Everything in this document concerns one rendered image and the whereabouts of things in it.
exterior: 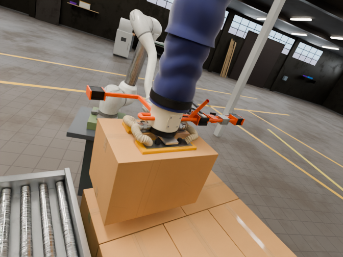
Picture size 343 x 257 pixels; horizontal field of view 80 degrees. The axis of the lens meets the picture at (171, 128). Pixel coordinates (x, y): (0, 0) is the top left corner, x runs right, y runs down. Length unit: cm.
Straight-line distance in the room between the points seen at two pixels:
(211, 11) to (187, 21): 10
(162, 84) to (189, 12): 31
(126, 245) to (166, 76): 91
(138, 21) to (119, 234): 133
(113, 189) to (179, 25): 76
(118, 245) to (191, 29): 111
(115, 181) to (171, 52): 62
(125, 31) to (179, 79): 854
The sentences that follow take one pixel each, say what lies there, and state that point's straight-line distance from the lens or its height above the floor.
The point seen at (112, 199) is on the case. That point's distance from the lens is 103.
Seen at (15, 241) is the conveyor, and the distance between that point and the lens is 137.
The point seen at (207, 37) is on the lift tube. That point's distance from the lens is 94.
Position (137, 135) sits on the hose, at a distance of 96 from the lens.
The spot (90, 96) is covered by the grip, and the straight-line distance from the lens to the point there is 115.
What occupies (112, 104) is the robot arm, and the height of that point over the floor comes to 97.
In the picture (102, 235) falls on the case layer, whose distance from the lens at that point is 130.
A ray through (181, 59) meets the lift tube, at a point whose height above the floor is 151.
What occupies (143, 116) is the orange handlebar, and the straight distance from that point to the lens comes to 101.
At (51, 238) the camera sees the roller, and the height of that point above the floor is 55.
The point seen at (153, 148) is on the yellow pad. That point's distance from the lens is 100.
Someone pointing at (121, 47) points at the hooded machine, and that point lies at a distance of 946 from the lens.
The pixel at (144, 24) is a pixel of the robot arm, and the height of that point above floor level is 159.
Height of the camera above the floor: 160
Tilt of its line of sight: 24 degrees down
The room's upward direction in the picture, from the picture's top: 19 degrees clockwise
